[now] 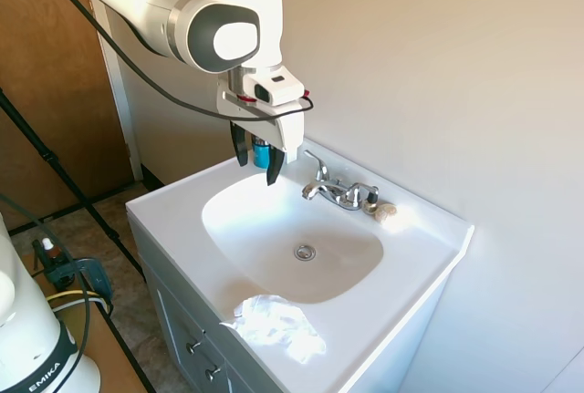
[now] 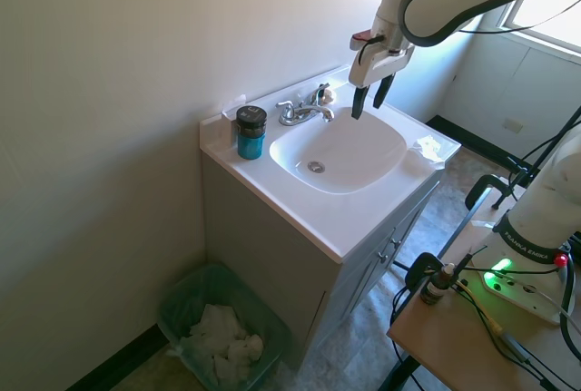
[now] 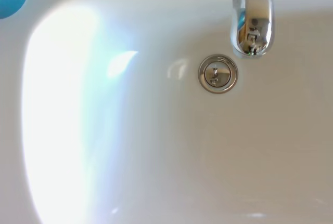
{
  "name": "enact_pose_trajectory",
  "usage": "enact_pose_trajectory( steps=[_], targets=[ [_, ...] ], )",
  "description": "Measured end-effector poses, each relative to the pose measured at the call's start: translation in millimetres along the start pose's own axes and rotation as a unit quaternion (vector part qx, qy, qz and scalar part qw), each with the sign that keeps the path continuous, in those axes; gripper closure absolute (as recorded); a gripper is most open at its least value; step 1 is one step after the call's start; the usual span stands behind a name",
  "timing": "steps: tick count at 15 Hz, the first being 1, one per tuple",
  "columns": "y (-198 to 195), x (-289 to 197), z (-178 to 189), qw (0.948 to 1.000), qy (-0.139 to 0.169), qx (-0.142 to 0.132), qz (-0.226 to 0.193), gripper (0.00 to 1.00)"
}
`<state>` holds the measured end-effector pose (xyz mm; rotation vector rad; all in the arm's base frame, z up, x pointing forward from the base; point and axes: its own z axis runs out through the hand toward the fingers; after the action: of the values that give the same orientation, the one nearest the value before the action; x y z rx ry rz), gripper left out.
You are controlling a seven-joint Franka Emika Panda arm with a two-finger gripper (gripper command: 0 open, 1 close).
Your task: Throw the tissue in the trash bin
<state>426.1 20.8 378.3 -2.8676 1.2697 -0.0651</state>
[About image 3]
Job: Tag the white ceramic sink basin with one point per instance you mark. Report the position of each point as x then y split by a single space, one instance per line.
161 143

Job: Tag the chrome sink drain plug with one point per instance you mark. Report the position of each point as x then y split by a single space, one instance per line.
218 74

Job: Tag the chrome sink faucet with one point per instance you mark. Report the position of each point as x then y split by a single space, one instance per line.
256 18

